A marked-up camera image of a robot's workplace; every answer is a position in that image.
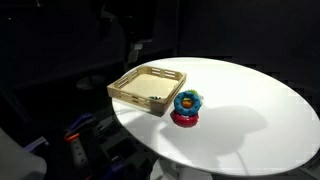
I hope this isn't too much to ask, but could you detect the wooden slatted tray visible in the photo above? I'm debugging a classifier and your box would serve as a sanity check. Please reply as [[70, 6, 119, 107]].
[[106, 65, 188, 118]]

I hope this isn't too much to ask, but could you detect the purple clamp part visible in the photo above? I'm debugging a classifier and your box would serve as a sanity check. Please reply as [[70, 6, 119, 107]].
[[103, 161, 126, 180], [69, 113, 95, 132]]

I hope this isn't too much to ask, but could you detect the lilac strip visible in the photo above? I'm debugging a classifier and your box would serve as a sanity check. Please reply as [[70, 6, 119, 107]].
[[23, 136, 50, 152]]

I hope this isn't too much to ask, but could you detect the white rounded object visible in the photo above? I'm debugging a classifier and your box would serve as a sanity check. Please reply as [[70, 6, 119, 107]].
[[0, 128, 48, 180]]

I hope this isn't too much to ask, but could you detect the orange toy ring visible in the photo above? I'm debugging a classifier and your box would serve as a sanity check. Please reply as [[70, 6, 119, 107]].
[[181, 98, 194, 109]]

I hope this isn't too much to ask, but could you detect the light green toy ring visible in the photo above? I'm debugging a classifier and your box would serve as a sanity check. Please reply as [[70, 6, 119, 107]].
[[185, 88, 201, 98]]

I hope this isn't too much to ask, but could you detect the red toy ring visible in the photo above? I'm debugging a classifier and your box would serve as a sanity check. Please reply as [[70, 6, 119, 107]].
[[169, 109, 200, 129]]

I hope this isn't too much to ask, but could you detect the white table pedestal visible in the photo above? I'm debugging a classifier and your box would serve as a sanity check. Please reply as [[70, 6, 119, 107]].
[[149, 158, 214, 180]]

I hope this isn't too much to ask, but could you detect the orange clamp handle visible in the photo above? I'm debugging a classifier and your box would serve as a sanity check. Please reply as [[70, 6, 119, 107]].
[[64, 132, 81, 142]]

